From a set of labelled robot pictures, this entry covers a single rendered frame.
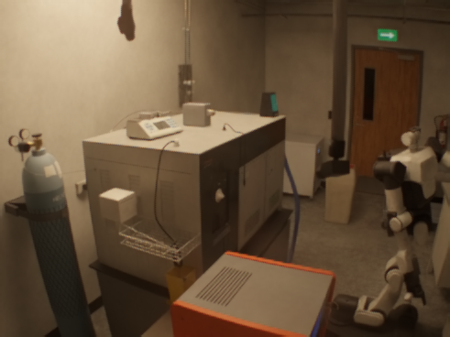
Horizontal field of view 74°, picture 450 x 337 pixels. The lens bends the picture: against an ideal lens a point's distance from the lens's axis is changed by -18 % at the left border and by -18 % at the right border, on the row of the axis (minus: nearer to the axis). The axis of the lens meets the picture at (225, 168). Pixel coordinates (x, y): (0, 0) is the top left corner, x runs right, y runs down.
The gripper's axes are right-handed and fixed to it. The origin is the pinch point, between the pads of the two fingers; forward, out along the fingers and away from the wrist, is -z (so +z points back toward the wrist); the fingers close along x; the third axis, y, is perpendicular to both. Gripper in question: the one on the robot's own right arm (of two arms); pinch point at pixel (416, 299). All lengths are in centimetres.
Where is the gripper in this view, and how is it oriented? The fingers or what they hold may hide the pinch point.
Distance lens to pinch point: 211.7
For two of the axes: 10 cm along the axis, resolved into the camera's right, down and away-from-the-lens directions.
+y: 8.7, -2.9, 4.0
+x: 3.6, -1.8, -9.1
